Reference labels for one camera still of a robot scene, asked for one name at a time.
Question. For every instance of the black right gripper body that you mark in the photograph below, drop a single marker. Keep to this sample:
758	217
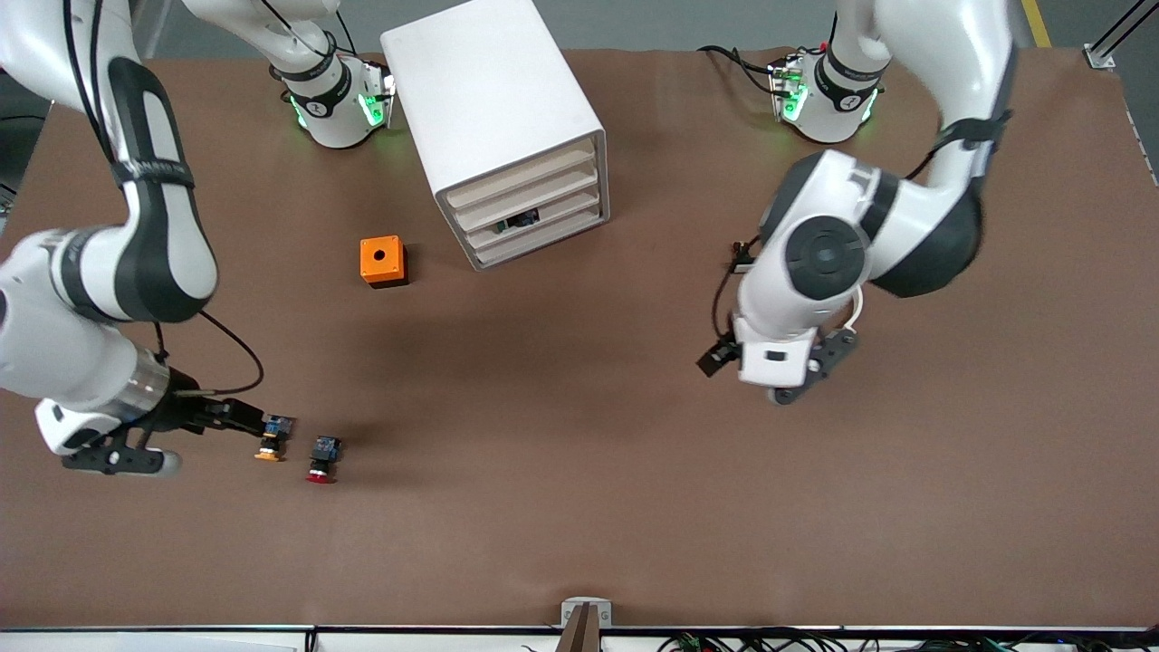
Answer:
186	412

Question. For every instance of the red push button blue block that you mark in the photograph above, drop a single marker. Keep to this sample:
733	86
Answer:
323	453

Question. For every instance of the white plastic drawer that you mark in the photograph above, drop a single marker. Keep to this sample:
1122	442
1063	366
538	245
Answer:
539	232
529	196
570	200
522	177

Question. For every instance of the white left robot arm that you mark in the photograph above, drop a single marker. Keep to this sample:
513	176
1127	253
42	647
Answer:
842	195

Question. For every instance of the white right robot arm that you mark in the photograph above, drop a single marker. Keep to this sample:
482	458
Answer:
163	226

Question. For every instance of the orange push button blue block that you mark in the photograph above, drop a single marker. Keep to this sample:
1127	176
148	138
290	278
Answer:
272	439

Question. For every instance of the black push button white cap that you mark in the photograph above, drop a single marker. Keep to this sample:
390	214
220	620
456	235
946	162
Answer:
742	264

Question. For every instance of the dark push button component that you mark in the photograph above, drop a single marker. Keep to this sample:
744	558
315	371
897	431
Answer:
522	218

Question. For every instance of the white drawer cabinet housing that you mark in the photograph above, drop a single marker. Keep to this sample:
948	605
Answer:
489	91

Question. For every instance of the brown bar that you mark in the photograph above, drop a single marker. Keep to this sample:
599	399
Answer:
582	634

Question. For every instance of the orange button enclosure box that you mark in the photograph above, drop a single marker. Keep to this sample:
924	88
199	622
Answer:
380	258

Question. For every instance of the grey metal edge bracket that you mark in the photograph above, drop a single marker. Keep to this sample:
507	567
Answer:
570	605

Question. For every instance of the aluminium frame profile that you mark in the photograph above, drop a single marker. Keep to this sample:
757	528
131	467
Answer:
1123	33

